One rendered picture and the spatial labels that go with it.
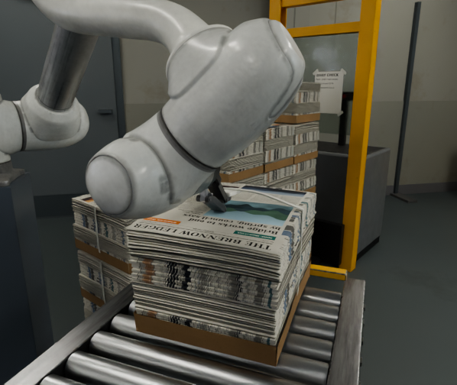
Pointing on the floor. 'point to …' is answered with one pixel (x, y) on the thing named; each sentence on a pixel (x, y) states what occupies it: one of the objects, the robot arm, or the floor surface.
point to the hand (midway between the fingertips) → (234, 157)
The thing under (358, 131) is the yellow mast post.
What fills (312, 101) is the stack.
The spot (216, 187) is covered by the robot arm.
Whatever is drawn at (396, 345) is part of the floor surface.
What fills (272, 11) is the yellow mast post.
